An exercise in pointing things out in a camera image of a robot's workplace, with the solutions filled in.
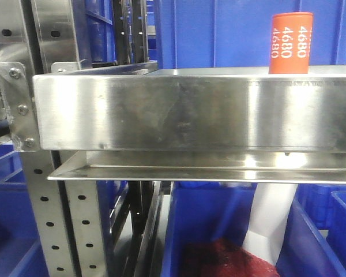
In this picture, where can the orange cylindrical capacitor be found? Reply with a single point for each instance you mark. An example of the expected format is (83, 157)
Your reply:
(291, 43)

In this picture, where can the stainless steel shelf tray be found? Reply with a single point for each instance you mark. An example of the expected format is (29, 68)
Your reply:
(203, 124)

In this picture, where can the blue bin behind capacitor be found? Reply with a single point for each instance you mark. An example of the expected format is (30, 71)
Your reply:
(202, 34)

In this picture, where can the perforated steel shelf upright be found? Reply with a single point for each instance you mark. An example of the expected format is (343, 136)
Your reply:
(72, 218)

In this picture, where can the blue bin with red contents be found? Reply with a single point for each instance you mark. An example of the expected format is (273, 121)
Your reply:
(206, 214)

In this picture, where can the blue bin lower right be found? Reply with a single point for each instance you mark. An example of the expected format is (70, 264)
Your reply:
(325, 205)

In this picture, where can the blue bin lower left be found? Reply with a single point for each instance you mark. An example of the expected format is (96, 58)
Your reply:
(20, 249)

